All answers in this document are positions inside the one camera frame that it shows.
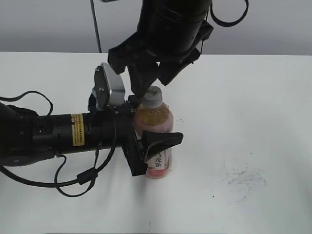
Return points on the peach oolong tea bottle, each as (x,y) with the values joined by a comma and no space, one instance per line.
(154,123)

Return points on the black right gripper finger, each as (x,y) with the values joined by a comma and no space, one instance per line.
(142,75)

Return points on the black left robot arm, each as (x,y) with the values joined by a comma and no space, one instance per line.
(27,138)

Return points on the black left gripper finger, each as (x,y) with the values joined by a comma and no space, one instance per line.
(153,143)

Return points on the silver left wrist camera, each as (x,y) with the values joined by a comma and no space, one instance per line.
(109,89)

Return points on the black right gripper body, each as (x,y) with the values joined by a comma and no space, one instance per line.
(136,49)

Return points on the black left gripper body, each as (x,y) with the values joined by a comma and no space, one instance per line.
(111,128)

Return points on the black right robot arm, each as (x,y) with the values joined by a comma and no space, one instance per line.
(164,43)

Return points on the grey bottle cap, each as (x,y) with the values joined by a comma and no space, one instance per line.
(153,98)

